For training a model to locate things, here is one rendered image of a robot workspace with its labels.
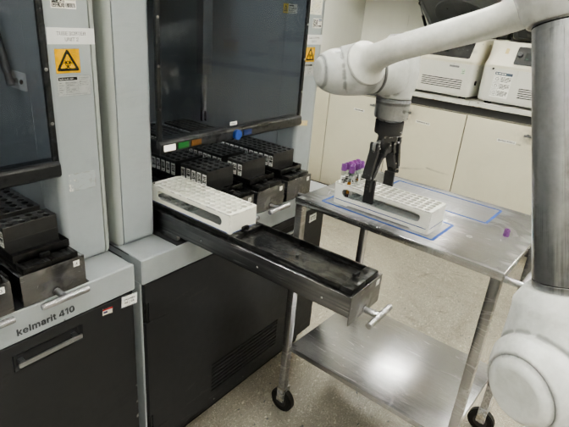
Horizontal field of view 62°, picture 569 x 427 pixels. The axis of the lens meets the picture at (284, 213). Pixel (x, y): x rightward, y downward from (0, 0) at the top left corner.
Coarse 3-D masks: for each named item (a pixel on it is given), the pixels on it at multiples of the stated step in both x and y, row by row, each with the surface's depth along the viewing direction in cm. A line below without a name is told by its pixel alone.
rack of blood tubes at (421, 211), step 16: (336, 192) 138; (384, 192) 132; (400, 192) 133; (368, 208) 132; (384, 208) 136; (400, 208) 137; (416, 208) 123; (432, 208) 124; (400, 224) 127; (416, 224) 124; (432, 224) 123
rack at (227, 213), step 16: (176, 176) 135; (160, 192) 132; (176, 192) 124; (192, 192) 125; (208, 192) 127; (176, 208) 125; (192, 208) 129; (208, 208) 117; (224, 208) 117; (240, 208) 118; (256, 208) 120; (208, 224) 119; (224, 224) 115; (240, 224) 117
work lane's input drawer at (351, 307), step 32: (160, 224) 128; (192, 224) 121; (256, 224) 121; (224, 256) 115; (256, 256) 109; (288, 256) 110; (320, 256) 111; (288, 288) 105; (320, 288) 99; (352, 288) 96; (352, 320) 99
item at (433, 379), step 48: (432, 192) 154; (432, 240) 120; (480, 240) 123; (528, 240) 125; (288, 336) 158; (336, 336) 168; (384, 336) 171; (480, 336) 114; (288, 384) 170; (384, 384) 148; (432, 384) 150; (480, 384) 152
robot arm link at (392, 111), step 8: (376, 104) 124; (384, 104) 122; (392, 104) 121; (400, 104) 121; (408, 104) 122; (376, 112) 125; (384, 112) 122; (392, 112) 122; (400, 112) 122; (408, 112) 124; (384, 120) 124; (392, 120) 122; (400, 120) 123
